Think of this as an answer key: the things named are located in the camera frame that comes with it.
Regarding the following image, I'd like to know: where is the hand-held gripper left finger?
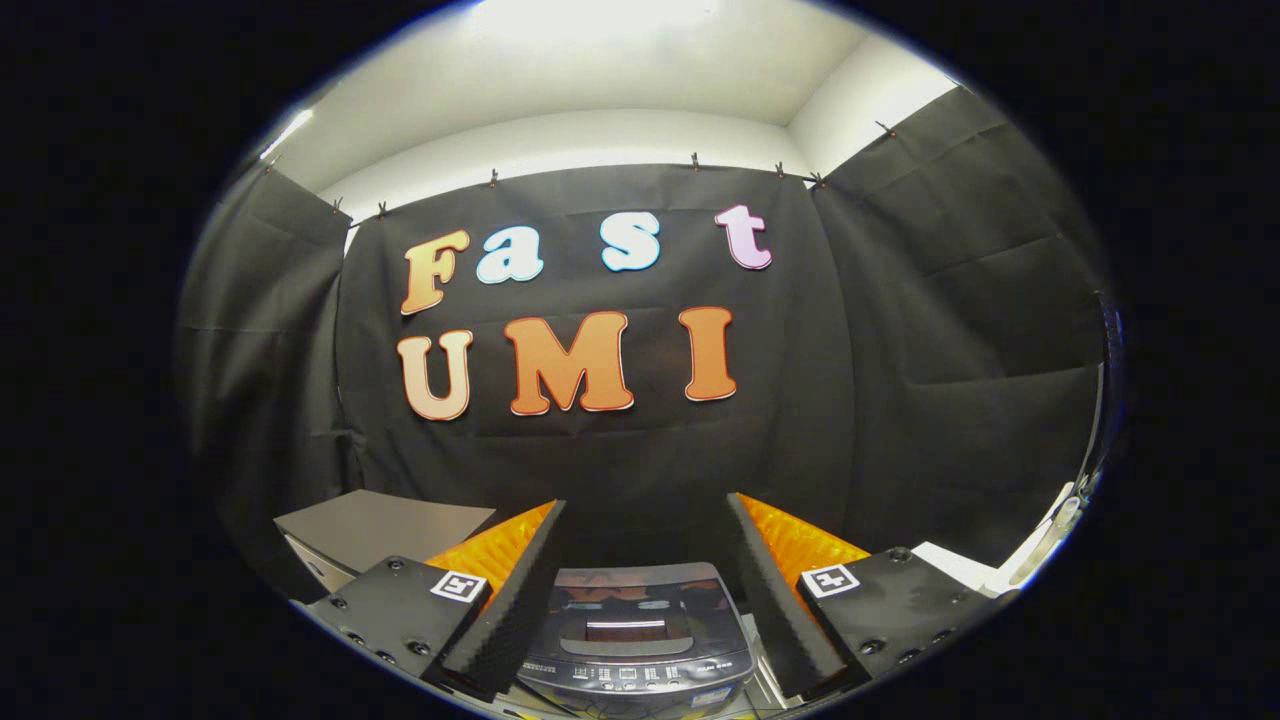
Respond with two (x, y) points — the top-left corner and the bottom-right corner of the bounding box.
(305, 498), (569, 701)

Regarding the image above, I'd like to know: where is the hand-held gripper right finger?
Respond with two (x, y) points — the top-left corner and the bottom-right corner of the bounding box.
(725, 492), (1001, 701)

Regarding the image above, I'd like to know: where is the grey washing machine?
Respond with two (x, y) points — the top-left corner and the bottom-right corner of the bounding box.
(515, 562), (791, 716)

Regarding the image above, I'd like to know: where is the grey cabinet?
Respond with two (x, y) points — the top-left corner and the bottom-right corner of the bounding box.
(273, 489), (498, 601)

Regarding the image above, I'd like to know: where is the black backdrop cloth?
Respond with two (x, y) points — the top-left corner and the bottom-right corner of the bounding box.
(178, 85), (1116, 601)

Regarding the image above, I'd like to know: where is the white side table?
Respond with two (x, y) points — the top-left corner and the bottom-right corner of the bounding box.
(910, 480), (1086, 598)

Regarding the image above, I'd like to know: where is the ceiling strip light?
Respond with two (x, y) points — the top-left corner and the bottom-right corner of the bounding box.
(260, 108), (314, 161)

